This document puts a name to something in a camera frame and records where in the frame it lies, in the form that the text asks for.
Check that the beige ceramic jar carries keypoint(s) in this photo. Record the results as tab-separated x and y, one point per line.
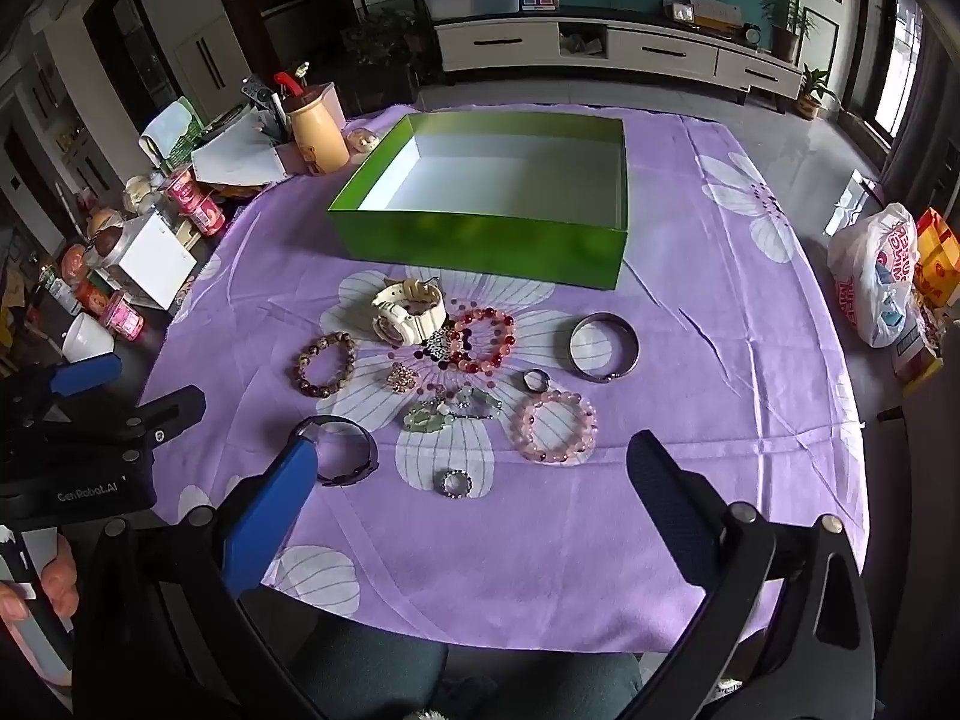
319	135

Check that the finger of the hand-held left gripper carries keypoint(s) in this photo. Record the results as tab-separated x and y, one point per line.
86	375
169	409

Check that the grey remote control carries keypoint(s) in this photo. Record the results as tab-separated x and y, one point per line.
256	92

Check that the purple floral tablecloth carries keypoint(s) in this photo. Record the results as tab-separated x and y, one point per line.
675	300

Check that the round alarm clock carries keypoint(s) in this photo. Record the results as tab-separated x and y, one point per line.
751	35

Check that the small potted plant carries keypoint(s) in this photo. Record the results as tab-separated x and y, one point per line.
810	101

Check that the pink snack cup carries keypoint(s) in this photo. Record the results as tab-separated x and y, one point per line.
195	202
121	317

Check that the small glass jar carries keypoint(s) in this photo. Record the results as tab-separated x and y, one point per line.
362	142

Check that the small desk frame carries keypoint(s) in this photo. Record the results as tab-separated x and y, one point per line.
682	12

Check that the green cardboard box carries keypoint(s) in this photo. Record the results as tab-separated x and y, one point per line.
480	247

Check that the white cube box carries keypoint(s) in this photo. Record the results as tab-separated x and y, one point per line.
157	259

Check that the person's left hand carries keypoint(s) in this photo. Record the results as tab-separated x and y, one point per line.
60	577

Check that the white flat box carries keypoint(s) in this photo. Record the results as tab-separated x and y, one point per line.
716	11

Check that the green white carton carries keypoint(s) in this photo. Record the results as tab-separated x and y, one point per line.
172	131

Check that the silver metal bangle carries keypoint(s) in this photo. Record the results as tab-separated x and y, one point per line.
574	351

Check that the white wristwatch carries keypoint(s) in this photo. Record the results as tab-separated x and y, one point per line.
409	315

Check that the red plastic tool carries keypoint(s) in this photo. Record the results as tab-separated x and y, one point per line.
287	82

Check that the tall potted plant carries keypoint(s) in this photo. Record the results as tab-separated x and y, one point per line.
786	41

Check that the gold brooch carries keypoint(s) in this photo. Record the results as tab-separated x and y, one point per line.
403	377

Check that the white bowl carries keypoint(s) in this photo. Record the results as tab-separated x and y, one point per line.
86	337

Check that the white red plastic bag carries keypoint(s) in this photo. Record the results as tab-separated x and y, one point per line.
874	277

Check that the white paper box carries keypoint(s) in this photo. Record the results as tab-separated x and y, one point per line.
240	157

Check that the black wristwatch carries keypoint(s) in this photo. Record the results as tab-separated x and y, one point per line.
367	457

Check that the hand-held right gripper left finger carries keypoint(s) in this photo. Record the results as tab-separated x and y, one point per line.
270	517

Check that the dark leafy potted plant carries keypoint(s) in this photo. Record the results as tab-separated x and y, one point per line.
375	45

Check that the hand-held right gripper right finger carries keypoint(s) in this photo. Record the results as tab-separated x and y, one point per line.
667	502

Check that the white television cabinet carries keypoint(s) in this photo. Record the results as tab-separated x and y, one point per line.
495	45

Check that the yellow red bag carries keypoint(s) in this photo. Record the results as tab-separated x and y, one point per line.
937	262

